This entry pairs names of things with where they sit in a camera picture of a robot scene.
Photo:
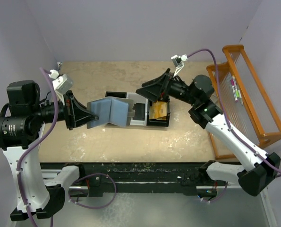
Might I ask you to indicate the black bin with gold cards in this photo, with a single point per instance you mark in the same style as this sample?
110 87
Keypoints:
162 123

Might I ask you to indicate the pink marker pen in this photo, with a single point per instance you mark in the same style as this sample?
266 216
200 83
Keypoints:
233 85

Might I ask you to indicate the grey card holder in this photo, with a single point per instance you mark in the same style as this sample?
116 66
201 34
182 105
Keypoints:
113 110

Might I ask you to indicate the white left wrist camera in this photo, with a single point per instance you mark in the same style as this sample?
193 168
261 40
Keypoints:
62 83

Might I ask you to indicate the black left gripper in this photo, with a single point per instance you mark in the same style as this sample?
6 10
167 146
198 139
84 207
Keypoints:
75 112

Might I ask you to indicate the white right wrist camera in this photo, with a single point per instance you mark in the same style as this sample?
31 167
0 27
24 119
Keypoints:
178 62

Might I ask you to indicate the black cards stack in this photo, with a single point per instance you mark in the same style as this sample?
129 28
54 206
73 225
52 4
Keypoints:
139 111

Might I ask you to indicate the gold cards stack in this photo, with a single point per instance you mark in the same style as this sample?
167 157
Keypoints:
158 111

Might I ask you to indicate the green marker pen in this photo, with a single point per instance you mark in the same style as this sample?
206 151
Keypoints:
237 96

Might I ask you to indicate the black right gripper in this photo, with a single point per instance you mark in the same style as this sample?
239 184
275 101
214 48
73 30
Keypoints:
152 92

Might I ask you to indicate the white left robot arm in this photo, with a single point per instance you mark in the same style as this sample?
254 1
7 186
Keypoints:
21 120

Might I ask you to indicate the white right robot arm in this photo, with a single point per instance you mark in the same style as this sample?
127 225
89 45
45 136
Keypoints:
257 168

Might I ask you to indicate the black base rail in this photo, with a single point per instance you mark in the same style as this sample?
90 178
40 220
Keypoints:
144 177

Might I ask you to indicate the orange wooden rack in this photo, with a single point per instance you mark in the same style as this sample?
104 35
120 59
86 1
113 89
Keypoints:
256 118

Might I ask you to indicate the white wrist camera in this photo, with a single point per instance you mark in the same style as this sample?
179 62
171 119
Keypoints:
178 62
62 83

